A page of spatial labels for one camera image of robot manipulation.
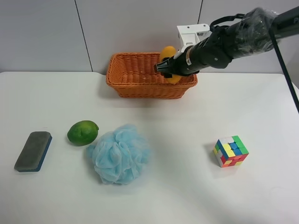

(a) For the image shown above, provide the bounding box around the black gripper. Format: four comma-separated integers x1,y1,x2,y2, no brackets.
155,31,233,78

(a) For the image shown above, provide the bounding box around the yellow mango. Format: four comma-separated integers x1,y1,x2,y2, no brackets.
159,46,181,84

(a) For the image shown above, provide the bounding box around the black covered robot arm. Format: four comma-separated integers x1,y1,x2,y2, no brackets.
155,7,299,78

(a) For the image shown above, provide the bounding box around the orange wicker basket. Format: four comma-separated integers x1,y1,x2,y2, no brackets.
106,52,198,99

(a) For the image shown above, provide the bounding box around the green lemon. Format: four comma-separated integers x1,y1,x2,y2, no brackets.
67,120,99,146

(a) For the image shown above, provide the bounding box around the light blue bath pouf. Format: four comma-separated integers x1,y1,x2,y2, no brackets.
86,124,151,185

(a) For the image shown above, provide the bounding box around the multicolour puzzle cube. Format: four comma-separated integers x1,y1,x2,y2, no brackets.
213,135,249,168

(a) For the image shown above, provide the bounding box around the grey blue board eraser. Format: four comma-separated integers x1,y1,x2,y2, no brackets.
14,131,52,172

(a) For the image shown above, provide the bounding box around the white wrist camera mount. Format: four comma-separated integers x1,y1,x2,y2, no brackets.
177,24,210,52

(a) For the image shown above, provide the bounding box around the black cable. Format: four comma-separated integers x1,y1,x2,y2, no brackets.
268,30,299,107

